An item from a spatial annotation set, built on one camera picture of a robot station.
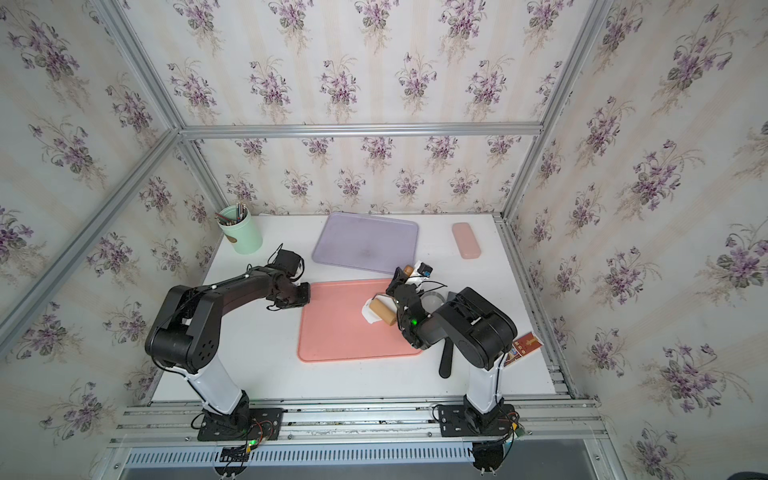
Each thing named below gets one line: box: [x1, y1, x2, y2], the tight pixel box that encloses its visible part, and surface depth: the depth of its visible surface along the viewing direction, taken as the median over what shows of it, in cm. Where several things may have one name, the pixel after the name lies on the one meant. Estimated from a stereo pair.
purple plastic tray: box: [311, 212, 419, 273], surface depth 113 cm
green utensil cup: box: [215, 202, 263, 255], surface depth 104 cm
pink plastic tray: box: [298, 279, 421, 362], surface depth 93 cm
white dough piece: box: [362, 294, 391, 324], surface depth 95 cm
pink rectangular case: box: [452, 222, 482, 259], surface depth 113 cm
